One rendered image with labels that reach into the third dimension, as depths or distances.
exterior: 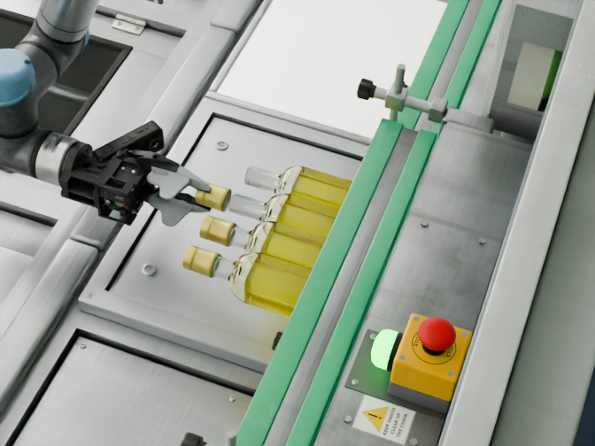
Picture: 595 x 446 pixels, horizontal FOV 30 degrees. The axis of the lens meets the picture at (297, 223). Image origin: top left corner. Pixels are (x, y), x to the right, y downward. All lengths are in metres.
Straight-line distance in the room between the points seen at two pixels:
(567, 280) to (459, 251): 0.46
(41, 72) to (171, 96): 0.36
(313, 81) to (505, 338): 1.17
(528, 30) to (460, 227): 0.27
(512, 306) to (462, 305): 0.46
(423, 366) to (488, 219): 0.30
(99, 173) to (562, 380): 0.91
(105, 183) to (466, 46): 0.63
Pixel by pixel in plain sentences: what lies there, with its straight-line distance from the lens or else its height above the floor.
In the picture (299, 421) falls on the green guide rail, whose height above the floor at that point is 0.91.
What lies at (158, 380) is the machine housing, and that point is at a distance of 1.62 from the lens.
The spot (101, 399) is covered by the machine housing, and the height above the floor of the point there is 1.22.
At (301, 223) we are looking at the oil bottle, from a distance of 1.55.
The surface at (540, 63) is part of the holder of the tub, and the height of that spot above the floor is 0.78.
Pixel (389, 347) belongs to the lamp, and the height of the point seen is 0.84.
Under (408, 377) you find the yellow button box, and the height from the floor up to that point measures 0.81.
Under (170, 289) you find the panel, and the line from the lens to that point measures 1.67.
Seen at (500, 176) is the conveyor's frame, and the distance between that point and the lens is 1.48.
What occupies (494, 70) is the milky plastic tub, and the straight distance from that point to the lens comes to 1.52.
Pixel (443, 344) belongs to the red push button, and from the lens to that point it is 1.18.
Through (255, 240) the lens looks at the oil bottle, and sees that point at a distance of 1.53.
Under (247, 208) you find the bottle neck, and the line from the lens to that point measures 1.59.
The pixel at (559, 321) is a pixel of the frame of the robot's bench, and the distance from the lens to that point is 0.92.
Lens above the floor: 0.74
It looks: 11 degrees up
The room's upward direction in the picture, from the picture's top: 73 degrees counter-clockwise
